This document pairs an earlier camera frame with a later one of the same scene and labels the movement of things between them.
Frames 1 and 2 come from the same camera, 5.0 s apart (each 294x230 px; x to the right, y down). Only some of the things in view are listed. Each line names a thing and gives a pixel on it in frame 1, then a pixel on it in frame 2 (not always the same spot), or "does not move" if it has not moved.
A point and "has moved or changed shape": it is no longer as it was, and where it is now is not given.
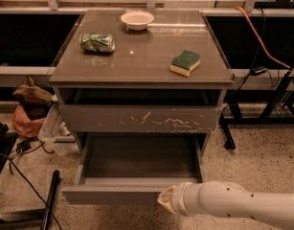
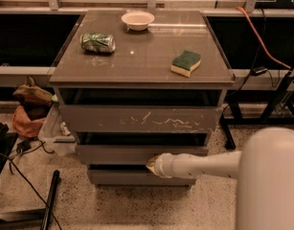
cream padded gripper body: [178, 197] → [162, 166]
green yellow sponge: [183, 63] does not move
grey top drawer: [139, 118] does not move
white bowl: [137, 20] does not move
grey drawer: [131, 169] has moved or changed shape
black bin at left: [3, 143] does not move
